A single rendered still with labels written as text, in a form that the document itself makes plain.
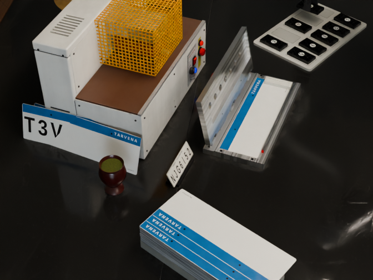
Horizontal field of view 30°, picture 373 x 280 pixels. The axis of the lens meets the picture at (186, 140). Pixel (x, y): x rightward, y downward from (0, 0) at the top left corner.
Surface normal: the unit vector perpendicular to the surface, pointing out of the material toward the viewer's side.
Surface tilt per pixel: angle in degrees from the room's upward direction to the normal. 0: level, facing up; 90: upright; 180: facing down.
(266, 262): 0
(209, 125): 79
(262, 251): 0
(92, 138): 69
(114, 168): 0
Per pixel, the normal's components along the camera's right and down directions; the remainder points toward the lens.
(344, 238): -0.01, -0.73
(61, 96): -0.37, 0.64
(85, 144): -0.41, 0.31
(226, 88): 0.91, 0.10
